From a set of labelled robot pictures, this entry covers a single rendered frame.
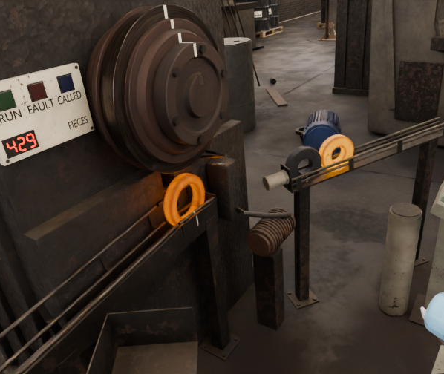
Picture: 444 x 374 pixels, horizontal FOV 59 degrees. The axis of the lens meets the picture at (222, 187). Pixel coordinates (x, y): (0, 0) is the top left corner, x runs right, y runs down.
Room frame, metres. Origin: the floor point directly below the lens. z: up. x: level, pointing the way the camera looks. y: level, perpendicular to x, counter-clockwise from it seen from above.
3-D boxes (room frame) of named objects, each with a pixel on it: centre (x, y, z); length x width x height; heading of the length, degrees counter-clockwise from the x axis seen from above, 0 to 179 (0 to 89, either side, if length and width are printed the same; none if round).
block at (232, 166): (1.36, -0.01, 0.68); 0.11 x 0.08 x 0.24; 53
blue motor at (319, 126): (3.20, -0.91, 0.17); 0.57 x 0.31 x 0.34; 163
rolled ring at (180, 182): (1.16, 0.13, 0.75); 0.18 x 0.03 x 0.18; 143
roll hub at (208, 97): (1.10, 0.05, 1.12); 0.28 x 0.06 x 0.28; 143
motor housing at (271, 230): (1.34, -0.18, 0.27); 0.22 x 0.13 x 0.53; 143
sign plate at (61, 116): (0.96, 0.42, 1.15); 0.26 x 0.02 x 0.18; 143
